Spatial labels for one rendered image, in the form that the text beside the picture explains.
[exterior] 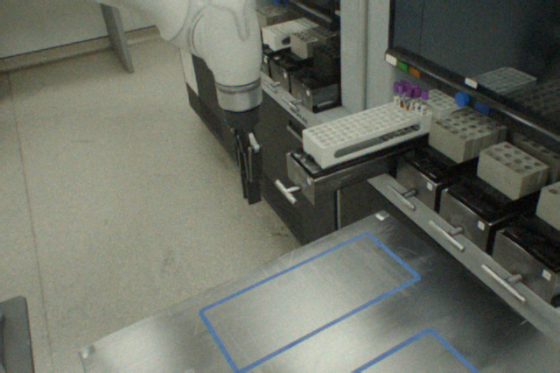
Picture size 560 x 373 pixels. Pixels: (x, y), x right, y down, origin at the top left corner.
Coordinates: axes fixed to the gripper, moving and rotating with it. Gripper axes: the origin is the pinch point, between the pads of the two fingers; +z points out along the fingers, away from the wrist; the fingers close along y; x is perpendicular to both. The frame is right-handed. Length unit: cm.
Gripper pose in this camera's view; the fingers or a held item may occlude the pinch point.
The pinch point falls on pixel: (250, 186)
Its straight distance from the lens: 120.8
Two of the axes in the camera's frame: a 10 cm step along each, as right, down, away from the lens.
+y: -4.3, -4.9, 7.6
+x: -9.0, 3.0, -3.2
